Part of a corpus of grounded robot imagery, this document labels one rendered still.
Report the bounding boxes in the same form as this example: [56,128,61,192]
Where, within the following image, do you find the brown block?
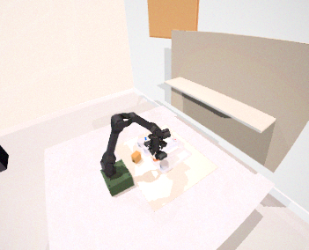
[131,151,141,164]

